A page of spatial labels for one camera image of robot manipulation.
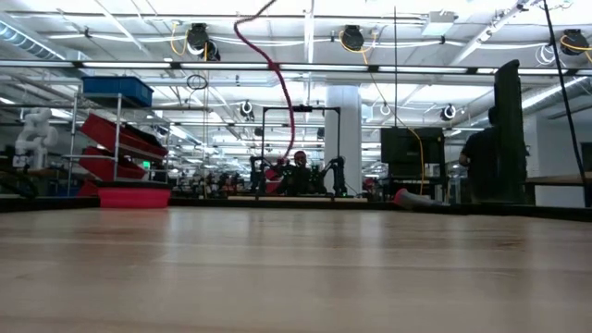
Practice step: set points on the small black robot arm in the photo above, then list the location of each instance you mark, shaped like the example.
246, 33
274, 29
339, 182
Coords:
337, 173
255, 173

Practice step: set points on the black gantry frame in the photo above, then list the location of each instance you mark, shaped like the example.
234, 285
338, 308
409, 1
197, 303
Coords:
314, 109

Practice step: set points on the grey work glove red cuff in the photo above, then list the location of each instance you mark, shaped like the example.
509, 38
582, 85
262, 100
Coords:
416, 200

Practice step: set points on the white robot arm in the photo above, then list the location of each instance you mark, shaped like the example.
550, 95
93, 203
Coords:
34, 136

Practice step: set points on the metal shelf rack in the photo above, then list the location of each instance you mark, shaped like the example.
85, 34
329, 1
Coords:
118, 120

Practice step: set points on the red shelf bin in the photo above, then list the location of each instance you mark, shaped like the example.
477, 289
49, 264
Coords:
120, 136
104, 167

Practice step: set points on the black equipment cabinet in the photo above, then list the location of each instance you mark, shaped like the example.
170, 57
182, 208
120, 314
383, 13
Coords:
402, 148

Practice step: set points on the wooden workbench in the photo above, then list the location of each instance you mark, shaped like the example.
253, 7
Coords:
555, 181

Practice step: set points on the person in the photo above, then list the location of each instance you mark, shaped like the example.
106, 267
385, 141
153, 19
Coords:
478, 157
300, 178

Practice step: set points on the blue plastic bin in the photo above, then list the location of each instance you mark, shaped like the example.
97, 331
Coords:
118, 90

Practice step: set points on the long overhead light bar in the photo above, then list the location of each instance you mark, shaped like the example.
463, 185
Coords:
231, 66

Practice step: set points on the white building column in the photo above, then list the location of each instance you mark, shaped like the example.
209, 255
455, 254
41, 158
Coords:
349, 139

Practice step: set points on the black aluminium table frame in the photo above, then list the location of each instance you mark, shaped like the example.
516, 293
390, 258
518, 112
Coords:
55, 203

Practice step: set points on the red plastic bin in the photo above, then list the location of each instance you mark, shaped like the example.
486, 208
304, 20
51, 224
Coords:
134, 199

